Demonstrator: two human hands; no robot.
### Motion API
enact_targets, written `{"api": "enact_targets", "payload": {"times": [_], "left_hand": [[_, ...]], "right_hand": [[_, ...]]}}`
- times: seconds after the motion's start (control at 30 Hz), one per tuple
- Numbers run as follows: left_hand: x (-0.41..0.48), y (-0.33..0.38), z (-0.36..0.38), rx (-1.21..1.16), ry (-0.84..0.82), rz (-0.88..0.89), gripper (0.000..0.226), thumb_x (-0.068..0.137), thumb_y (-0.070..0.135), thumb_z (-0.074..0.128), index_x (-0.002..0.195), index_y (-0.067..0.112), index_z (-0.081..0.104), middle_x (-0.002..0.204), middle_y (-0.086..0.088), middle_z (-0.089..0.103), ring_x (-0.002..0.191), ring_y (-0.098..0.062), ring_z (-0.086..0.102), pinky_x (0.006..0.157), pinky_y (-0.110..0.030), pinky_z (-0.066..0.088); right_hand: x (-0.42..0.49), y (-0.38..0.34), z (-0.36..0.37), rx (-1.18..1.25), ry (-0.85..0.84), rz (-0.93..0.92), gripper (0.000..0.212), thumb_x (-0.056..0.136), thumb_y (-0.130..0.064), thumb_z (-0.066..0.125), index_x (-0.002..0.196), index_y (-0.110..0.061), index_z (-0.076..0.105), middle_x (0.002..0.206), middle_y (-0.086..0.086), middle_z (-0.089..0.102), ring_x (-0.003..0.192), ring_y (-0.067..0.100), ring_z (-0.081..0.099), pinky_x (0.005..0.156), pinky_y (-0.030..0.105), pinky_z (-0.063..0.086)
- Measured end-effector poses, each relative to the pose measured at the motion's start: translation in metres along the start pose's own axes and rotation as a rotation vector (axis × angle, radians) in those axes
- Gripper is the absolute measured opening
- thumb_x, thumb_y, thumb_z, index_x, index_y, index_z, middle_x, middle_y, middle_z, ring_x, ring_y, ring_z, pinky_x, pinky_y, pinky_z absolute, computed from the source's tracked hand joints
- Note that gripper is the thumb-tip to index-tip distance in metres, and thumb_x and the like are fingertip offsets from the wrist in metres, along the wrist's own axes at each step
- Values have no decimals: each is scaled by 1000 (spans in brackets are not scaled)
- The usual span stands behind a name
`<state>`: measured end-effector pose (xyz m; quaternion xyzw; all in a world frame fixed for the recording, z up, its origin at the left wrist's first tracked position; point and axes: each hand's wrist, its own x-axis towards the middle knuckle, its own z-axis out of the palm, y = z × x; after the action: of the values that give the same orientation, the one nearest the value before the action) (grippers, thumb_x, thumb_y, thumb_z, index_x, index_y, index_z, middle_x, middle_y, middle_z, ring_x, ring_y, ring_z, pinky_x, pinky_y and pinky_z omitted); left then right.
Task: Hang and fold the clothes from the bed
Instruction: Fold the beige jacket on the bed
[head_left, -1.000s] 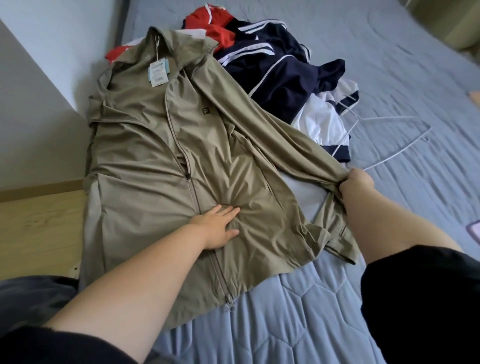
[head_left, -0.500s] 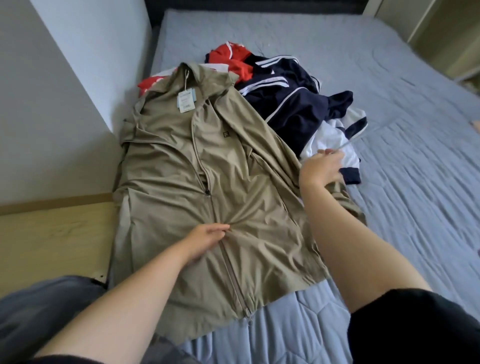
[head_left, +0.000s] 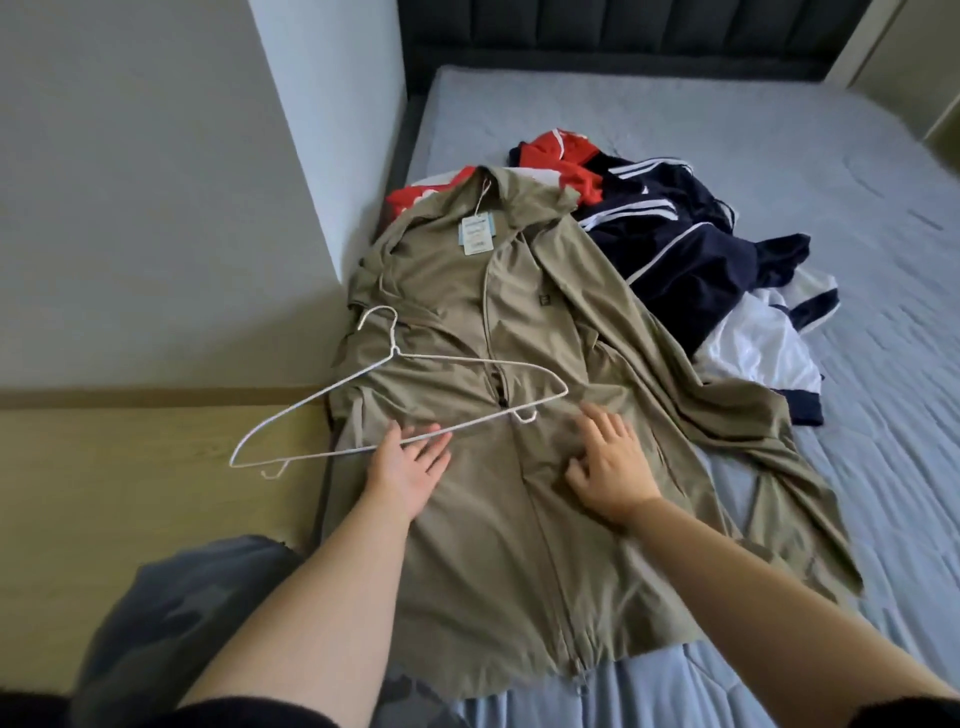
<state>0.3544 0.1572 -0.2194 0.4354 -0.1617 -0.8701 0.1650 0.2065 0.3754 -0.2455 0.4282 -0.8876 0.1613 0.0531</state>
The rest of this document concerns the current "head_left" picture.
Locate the person's right hand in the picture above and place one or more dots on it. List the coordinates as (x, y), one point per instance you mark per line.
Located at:
(612, 473)

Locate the person's left hand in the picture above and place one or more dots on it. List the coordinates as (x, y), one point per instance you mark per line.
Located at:
(405, 473)

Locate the khaki zip jacket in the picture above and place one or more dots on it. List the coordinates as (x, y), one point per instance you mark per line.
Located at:
(495, 570)

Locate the white and navy garment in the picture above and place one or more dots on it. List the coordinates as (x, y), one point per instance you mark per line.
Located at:
(765, 345)

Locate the red and navy sports jacket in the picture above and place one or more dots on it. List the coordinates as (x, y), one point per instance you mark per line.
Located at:
(690, 255)

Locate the red and white jacket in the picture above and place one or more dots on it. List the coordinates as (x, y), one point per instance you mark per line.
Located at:
(420, 192)

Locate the grey quilted bed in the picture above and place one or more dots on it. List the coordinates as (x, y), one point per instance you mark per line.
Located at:
(840, 165)

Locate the person's left forearm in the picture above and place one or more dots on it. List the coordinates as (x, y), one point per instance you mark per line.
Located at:
(315, 615)

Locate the person's right forearm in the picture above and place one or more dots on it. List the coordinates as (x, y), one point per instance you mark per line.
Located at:
(750, 615)

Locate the paper price tag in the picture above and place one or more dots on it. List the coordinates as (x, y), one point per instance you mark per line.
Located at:
(477, 233)

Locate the dark grey upholstered headboard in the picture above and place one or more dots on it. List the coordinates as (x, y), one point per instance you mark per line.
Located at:
(630, 30)

